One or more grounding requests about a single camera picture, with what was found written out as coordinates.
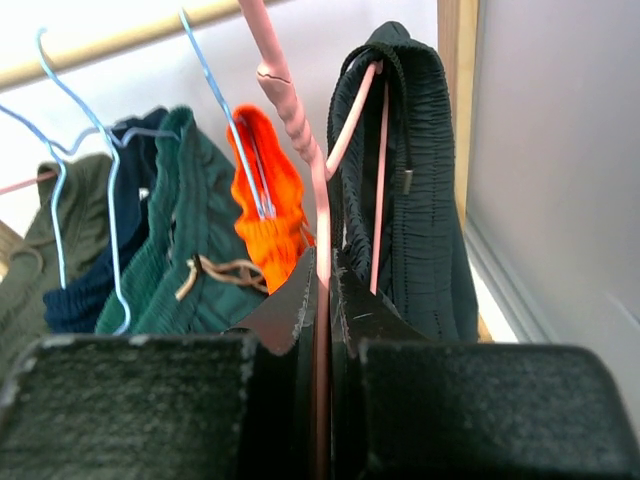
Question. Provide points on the wooden clothes rack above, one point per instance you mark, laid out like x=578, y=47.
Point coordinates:
x=457, y=23

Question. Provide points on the teal green shorts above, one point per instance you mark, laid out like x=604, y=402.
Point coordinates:
x=191, y=213

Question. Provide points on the blue hanger with orange shorts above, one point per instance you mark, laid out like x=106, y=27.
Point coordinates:
x=259, y=189

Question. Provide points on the pink hanger with olive shorts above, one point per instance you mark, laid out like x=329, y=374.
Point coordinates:
x=27, y=183

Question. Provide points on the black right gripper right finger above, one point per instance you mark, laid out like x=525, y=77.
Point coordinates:
x=405, y=407

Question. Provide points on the olive green shorts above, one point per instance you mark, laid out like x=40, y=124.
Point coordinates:
x=83, y=217

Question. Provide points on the navy blue shorts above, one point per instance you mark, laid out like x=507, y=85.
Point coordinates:
x=76, y=308

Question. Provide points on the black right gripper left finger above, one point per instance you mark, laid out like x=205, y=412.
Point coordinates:
x=231, y=406

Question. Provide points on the orange shorts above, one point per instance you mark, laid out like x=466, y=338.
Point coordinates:
x=273, y=244

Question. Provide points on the pink hanger with black shorts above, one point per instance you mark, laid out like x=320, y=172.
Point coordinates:
x=275, y=79

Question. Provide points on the black shorts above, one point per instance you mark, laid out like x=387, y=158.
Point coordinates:
x=392, y=198

